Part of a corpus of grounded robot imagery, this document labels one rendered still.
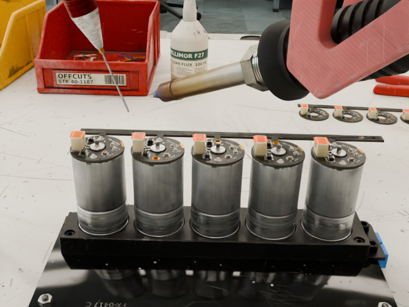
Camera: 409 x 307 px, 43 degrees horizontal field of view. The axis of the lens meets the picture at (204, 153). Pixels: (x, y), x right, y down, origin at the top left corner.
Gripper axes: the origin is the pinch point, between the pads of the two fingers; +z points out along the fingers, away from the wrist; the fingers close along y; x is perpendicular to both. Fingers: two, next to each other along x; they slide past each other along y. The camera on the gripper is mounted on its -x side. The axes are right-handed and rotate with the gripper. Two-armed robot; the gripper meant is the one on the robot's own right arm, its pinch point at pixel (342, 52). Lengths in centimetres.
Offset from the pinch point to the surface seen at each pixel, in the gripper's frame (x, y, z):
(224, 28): -165, -245, 185
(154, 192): -3.4, 0.2, 11.4
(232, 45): -22.5, -31.4, 26.5
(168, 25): -192, -221, 199
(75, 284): -2.4, 4.3, 14.9
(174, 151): -4.2, -1.1, 10.0
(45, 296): -2.5, 5.8, 14.5
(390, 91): -4.7, -30.6, 16.7
